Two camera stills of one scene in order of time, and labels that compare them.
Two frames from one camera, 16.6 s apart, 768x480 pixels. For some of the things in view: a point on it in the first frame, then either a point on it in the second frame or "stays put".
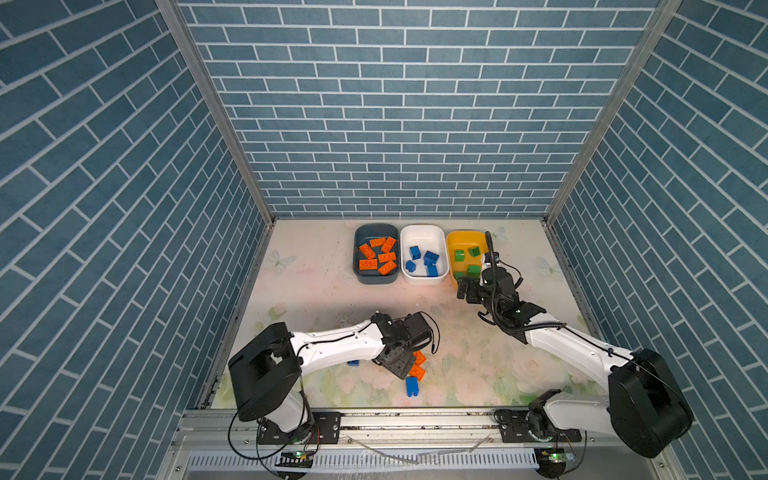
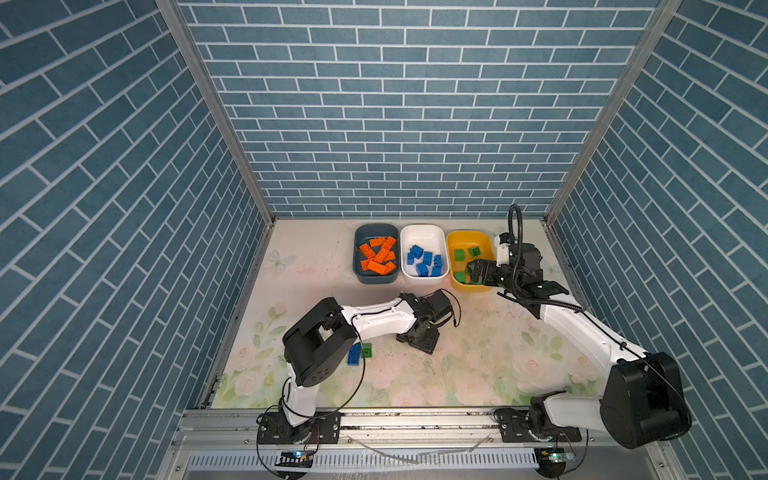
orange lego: [387, 245] stays put
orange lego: [390, 256] stays put
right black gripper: [474, 284] -> [490, 268]
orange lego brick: [369, 254] stays put
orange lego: [378, 242] stays put
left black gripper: [403, 367] -> [428, 345]
